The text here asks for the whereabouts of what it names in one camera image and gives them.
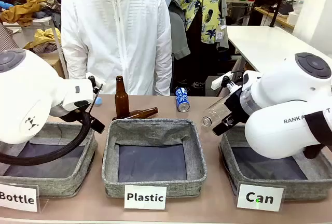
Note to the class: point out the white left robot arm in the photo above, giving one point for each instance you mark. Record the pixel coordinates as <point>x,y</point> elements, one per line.
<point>28,84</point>

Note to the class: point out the black pole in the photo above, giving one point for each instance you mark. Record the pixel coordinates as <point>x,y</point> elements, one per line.
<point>278,1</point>

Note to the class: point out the grey hanging garment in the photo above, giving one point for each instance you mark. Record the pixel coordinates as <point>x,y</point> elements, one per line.
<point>179,37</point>

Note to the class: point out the white Bottle sign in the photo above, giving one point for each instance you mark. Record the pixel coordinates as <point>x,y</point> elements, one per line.
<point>18,198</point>

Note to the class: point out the yellow crumpled cloth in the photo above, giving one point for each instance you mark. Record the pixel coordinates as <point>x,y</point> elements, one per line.
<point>46,37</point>

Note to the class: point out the white clothes table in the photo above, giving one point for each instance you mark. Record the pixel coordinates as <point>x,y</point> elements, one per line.
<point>58,47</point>

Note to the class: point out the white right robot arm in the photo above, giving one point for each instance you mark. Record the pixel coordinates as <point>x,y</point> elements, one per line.
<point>280,120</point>

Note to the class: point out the blue drink can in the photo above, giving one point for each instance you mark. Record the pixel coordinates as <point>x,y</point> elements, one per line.
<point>182,99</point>

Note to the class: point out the small blue object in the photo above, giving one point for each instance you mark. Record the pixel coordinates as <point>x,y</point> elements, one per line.
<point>98,101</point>

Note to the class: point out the white Can sign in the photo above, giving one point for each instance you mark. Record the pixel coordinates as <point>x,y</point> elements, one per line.
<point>259,198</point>

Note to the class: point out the grey fabric basket Bottle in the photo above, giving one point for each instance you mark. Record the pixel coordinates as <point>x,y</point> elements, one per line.
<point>59,182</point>

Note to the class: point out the wooden background desk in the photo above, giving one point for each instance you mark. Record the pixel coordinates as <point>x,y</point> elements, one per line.
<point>280,17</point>

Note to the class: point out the checked brown cloth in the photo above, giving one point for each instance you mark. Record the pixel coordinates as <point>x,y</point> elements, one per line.
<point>6,38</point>

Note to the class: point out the person in white jacket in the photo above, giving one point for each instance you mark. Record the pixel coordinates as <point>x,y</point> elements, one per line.
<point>116,40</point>

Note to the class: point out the mustard cloth pile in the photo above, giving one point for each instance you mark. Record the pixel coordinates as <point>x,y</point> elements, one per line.
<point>20,12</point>

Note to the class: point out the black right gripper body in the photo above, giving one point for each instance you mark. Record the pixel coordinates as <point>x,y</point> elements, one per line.
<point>237,107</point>

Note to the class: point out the white Plastic sign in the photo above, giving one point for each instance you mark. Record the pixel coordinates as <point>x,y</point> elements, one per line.
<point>145,197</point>

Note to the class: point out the brown glass bottle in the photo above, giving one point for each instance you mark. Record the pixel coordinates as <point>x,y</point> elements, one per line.
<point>142,113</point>
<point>121,99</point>

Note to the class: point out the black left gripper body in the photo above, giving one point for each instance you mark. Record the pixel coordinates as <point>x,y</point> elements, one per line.
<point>74,116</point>

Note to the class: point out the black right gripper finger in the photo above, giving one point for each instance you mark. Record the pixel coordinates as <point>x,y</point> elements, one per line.
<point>223,128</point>
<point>228,119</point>

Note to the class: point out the person's left forearm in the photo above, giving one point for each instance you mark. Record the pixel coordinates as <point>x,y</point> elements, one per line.
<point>163,78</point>

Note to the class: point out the white side table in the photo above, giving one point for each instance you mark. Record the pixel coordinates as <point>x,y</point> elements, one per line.
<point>264,42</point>

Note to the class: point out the large clear plastic bottle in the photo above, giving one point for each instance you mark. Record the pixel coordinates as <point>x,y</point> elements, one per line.
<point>215,112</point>

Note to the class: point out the yellow floral shirt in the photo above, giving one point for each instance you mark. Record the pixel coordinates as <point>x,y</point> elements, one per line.
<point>205,6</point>

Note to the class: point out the grey fabric basket Plastic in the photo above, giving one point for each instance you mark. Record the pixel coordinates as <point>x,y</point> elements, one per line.
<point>153,130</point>

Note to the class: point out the grey fabric basket Can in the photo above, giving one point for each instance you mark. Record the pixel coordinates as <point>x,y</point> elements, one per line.
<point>298,185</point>

